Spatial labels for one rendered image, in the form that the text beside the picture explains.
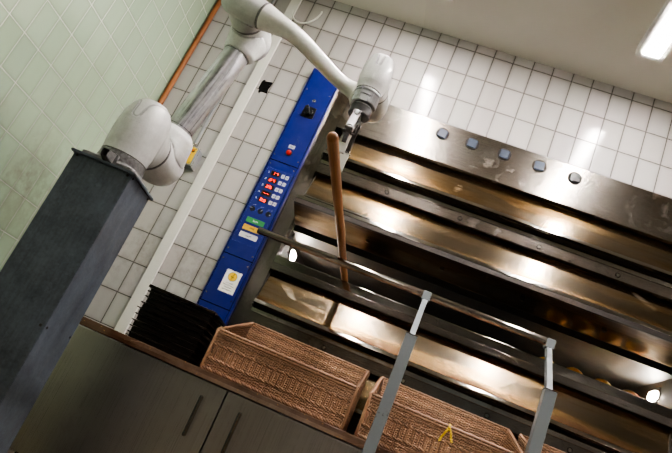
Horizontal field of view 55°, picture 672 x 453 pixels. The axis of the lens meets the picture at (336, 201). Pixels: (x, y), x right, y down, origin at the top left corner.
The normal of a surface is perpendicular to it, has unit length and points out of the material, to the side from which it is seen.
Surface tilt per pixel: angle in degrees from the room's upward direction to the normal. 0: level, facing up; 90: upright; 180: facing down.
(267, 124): 90
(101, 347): 90
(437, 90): 90
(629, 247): 70
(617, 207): 90
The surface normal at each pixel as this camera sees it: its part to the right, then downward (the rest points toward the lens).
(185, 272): -0.05, -0.38
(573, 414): 0.09, -0.65
